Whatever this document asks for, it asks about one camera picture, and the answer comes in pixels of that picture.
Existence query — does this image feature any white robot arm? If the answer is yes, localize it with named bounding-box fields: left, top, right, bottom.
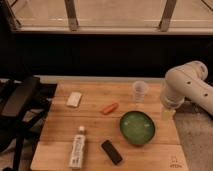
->
left=160, top=61, right=213, bottom=120

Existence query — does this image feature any clear plastic cup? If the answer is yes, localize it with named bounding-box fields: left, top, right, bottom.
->
left=132, top=81, right=149, bottom=102

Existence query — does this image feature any white sponge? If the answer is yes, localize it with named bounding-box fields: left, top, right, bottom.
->
left=66, top=92, right=82, bottom=107

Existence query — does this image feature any orange carrot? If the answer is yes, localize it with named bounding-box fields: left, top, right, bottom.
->
left=101, top=103, right=119, bottom=115

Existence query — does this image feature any green bowl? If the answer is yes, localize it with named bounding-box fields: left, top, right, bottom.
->
left=119, top=111, right=155, bottom=145

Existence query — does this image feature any white squeeze bottle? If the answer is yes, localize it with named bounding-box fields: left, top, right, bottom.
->
left=69, top=126, right=86, bottom=169

